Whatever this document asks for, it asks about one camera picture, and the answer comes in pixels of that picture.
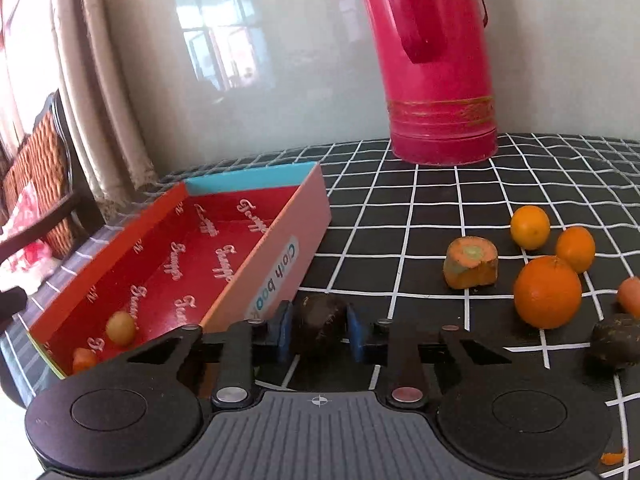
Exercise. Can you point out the red white plastic bag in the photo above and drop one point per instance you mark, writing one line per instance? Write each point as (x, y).
(25, 240)

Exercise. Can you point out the red cardboard box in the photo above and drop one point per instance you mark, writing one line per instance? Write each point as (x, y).
(210, 260)

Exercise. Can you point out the small orange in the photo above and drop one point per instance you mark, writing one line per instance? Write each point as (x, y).
(576, 249)
(530, 227)

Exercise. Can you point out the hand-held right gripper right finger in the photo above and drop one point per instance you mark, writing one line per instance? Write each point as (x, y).
(357, 333)

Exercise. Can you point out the white pipe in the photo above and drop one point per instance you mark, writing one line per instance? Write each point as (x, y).
(100, 85)

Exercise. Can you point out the large orange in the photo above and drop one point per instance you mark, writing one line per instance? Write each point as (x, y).
(548, 292)

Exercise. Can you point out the dark purple passion fruit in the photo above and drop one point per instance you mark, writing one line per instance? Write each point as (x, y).
(616, 342)
(320, 326)

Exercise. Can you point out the wicker chair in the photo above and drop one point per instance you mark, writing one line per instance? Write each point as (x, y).
(45, 180)

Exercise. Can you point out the checkered black tablecloth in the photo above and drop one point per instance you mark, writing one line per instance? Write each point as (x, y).
(450, 200)

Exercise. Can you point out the carrot piece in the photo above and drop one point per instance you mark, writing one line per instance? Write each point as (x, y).
(631, 296)
(84, 360)

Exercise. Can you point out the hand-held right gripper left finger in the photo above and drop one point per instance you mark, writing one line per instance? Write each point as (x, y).
(283, 331)

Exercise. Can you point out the red thermos flask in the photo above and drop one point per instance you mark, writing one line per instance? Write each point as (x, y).
(430, 60)

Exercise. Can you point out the carrot stump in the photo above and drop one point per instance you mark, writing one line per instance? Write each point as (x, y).
(472, 263)

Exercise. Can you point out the small yellow fruit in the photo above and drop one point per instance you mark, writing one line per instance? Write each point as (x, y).
(121, 328)

